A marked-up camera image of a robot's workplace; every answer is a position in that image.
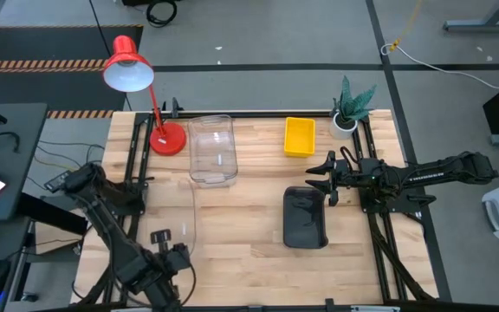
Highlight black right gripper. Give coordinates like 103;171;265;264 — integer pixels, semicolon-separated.
305;150;364;208

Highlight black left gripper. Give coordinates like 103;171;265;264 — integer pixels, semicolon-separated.
150;229;192;274

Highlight clear plastic basket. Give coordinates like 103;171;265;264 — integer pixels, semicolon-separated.
190;117;237;184
187;114;239;189
147;179;199;257

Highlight dark smoky plastic basket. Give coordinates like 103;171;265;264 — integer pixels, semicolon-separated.
284;188;327;247
282;185;330;250

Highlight yellow plastic bin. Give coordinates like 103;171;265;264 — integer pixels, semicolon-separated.
283;116;317;159

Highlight fake plant in white pot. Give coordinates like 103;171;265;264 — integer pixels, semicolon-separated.
328;75;379;141

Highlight red desk lamp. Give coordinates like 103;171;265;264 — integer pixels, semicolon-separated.
102;35;188;157

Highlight grey office desk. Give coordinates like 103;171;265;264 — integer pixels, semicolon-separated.
0;102;49;223

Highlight grey table leg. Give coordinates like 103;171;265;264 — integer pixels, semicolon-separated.
443;0;499;33

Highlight black hazard striped floor mat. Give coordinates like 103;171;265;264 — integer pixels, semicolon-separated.
0;24;145;120

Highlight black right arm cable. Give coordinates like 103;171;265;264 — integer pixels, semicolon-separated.
339;146;361;166

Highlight black aluminium rig frame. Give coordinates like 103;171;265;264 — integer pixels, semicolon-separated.
71;97;439;312

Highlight white cable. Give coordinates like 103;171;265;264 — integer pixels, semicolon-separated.
379;42;499;90

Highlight yellow cable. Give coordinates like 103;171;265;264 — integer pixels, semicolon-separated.
389;0;424;51

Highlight thin black lamp cord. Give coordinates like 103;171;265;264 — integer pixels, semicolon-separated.
87;0;133;112

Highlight coiled black cable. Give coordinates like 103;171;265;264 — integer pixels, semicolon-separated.
145;0;178;29

